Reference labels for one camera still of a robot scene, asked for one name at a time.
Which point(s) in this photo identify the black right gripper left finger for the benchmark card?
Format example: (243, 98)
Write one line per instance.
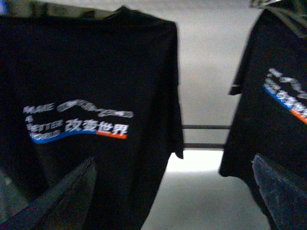
(62, 207)

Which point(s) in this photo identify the black printed t-shirt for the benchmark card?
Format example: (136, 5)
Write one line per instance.
(271, 115)
(74, 88)

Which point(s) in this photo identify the grey metal drying rack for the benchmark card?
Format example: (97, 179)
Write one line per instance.
(205, 136)

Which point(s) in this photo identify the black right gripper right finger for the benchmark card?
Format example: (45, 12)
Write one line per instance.
(283, 192)

